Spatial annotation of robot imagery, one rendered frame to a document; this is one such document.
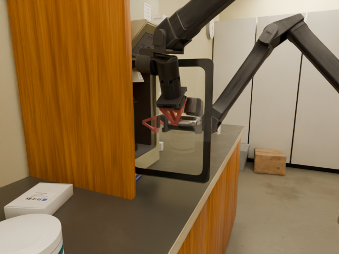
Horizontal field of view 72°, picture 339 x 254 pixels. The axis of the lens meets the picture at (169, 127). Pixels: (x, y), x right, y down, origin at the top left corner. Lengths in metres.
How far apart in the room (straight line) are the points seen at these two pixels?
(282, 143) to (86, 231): 3.48
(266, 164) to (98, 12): 3.17
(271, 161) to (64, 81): 3.11
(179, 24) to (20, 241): 0.51
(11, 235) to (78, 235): 0.25
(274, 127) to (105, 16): 3.36
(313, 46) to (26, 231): 0.89
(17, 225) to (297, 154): 3.75
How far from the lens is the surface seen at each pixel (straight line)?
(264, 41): 0.89
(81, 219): 0.75
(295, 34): 0.93
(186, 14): 0.58
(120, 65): 0.73
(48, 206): 0.78
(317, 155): 4.00
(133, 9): 0.96
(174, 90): 0.63
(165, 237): 0.65
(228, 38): 3.89
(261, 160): 3.59
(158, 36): 0.60
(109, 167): 0.82
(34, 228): 0.47
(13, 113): 1.10
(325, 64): 0.90
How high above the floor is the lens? 1.33
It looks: 12 degrees down
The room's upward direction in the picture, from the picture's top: straight up
